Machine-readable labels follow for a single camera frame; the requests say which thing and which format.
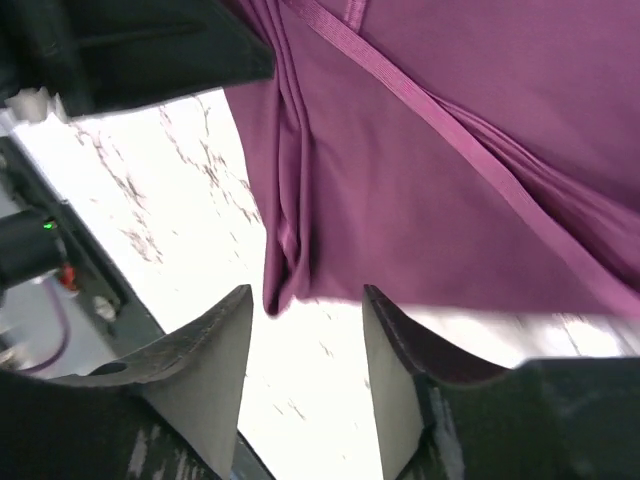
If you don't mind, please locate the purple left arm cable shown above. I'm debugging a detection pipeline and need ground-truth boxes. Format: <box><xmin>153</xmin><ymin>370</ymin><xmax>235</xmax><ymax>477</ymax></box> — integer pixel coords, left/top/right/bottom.
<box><xmin>19</xmin><ymin>277</ymin><xmax>71</xmax><ymax>374</ymax></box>

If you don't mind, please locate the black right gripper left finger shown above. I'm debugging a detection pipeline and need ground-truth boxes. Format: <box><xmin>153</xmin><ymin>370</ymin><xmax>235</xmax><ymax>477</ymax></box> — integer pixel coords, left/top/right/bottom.
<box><xmin>1</xmin><ymin>285</ymin><xmax>253</xmax><ymax>479</ymax></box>

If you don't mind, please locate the purple cloth napkin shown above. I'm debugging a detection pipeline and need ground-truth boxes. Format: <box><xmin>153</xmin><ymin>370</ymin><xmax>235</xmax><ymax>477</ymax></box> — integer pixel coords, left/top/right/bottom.
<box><xmin>226</xmin><ymin>1</ymin><xmax>639</xmax><ymax>317</ymax></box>

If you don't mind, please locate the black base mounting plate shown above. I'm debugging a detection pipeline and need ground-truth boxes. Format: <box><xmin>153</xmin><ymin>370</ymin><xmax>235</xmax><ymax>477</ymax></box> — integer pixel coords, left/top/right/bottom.
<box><xmin>1</xmin><ymin>138</ymin><xmax>270</xmax><ymax>479</ymax></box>

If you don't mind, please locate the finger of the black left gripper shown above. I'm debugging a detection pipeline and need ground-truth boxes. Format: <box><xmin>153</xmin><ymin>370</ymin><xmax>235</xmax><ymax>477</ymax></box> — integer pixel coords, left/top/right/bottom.
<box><xmin>1</xmin><ymin>1</ymin><xmax>274</xmax><ymax>118</ymax></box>

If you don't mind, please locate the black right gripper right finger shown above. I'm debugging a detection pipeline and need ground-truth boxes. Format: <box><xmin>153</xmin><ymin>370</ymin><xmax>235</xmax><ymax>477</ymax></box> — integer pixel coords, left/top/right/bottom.
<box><xmin>362</xmin><ymin>285</ymin><xmax>639</xmax><ymax>479</ymax></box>

